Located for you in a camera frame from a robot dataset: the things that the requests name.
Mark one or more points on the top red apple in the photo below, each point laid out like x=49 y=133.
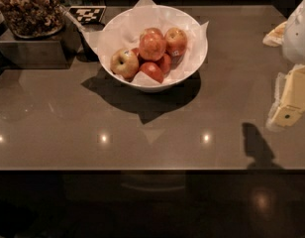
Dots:
x=152 y=44

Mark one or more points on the yellow-green apple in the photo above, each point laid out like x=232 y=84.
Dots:
x=124 y=62

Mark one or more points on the white bowl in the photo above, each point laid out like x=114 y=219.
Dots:
x=188 y=70

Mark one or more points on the black white fiducial marker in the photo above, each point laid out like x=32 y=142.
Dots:
x=87 y=14

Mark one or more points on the front red apple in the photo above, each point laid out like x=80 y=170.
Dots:
x=152 y=70

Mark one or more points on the dark metal stand box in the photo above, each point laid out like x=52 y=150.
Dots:
x=55 y=52

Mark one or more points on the white paper bowl liner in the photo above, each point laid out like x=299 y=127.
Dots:
x=132 y=23

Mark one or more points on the glass jar of granola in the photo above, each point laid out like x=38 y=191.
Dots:
x=31 y=19

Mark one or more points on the small red apple middle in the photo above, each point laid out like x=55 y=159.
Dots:
x=165 y=63

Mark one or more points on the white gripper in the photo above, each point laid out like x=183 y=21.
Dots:
x=298 y=39

